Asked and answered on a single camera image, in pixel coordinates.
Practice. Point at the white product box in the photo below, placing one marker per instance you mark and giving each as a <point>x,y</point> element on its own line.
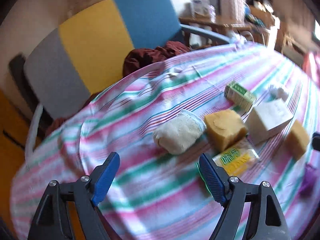
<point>200,8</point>

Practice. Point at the black rolled mat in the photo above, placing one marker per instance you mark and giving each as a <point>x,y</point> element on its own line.
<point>16,68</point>

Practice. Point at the grey yellow blue chair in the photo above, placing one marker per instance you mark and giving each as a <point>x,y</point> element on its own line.
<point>85,54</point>

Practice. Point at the small green box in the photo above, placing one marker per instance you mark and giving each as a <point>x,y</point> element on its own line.
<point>239,95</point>

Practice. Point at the yellow sponge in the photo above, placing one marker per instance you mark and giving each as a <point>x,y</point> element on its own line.
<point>297,140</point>

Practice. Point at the white cardboard box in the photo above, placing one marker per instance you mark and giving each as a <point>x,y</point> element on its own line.
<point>267,120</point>

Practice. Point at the Weidan cracker packet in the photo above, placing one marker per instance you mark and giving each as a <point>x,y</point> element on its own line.
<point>237,159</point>

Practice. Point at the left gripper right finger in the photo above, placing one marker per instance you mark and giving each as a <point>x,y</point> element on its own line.
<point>230,195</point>

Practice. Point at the cluttered shelf unit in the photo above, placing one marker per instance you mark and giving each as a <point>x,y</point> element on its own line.
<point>260,14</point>

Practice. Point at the dark red cloth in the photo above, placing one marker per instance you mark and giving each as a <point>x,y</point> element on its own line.
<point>139,58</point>

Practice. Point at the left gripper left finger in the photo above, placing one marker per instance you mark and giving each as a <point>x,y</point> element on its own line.
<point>89,191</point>

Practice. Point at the striped tablecloth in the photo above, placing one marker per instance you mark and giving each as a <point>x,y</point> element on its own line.
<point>158,193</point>

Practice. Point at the yellow sponge block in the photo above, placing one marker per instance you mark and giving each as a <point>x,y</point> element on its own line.
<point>225,128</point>

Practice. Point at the white plastic bag ball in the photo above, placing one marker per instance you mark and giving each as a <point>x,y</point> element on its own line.
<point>279,92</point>

